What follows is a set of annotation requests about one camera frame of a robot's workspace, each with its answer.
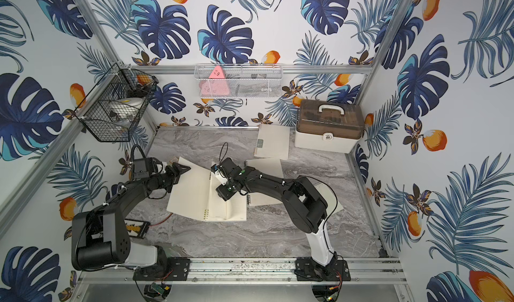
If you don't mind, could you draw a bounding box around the large cream spiral notebook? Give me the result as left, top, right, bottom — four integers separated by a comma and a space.
167, 157, 247, 222

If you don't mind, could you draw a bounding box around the B5 spiral notebook blue label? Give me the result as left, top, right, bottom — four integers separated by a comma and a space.
245, 158, 284, 207

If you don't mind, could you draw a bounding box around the torn cream page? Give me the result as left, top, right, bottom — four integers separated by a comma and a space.
315, 183, 343, 215

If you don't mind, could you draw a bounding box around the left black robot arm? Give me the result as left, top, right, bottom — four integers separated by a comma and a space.
71, 158, 191, 276

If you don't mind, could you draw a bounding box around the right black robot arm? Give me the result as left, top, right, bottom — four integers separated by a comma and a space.
211, 158, 337, 267

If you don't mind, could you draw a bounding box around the cream notebook green label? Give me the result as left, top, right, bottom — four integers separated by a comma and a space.
254, 124, 290, 160

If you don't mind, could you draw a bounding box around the orange black small tool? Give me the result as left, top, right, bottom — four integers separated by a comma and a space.
124, 219, 151, 239

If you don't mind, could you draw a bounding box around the pink triangle ruler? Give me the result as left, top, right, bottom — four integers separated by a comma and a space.
199, 66, 230, 98

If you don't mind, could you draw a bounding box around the white storage box brown lid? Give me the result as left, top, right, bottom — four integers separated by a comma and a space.
294, 100, 365, 153

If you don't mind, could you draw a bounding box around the black wire basket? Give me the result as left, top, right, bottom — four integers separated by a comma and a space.
73, 64, 159, 143

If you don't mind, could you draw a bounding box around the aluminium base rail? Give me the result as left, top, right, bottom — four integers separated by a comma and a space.
78, 256, 407, 285

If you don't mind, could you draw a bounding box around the clear wall shelf basket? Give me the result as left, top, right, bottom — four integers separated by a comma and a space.
194, 64, 283, 98

